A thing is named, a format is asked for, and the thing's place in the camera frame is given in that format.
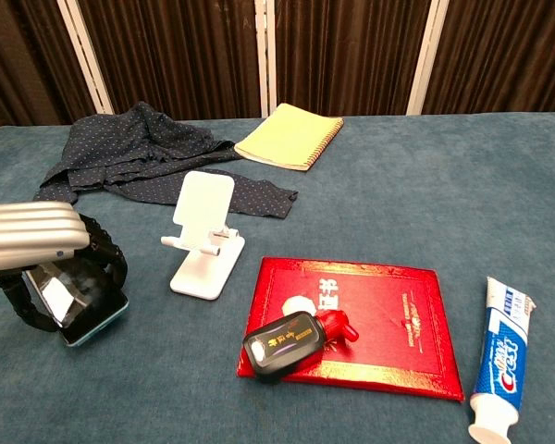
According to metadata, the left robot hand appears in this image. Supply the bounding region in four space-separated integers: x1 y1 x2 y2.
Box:
0 201 130 334

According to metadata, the black smartphone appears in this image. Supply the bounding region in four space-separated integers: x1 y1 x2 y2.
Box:
25 258 130 348

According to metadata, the white folding phone stand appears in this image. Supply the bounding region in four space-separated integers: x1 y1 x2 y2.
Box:
160 170 246 296

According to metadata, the navy dotted cloth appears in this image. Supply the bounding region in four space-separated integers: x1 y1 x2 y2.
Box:
32 101 300 220

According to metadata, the brown pleated screen curtain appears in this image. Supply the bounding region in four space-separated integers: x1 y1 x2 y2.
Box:
423 0 555 116
0 0 82 133
78 0 263 122
275 0 431 117

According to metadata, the yellow spiral notebook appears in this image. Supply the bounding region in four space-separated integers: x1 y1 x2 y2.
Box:
233 102 345 172

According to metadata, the black ink bottle red cap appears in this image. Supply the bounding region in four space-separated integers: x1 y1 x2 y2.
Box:
242 310 360 384

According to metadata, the red certificate folder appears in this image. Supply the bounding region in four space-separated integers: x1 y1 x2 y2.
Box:
235 256 465 402

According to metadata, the blue felt table cover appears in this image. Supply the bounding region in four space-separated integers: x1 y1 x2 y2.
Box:
0 109 555 444

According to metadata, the blue white toothpaste tube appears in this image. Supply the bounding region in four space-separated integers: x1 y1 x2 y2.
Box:
467 276 537 444

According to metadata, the white screen frame post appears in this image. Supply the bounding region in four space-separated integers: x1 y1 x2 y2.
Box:
405 0 450 116
255 0 278 119
56 0 116 116

